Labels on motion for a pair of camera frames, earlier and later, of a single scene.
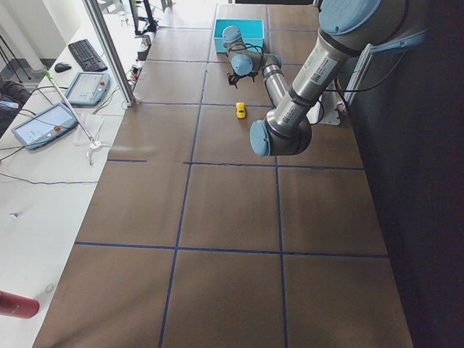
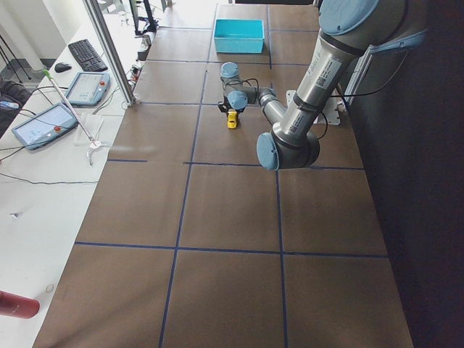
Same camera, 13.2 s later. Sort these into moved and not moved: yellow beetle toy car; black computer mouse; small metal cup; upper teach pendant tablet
Moved: yellow beetle toy car
Not moved: small metal cup; black computer mouse; upper teach pendant tablet
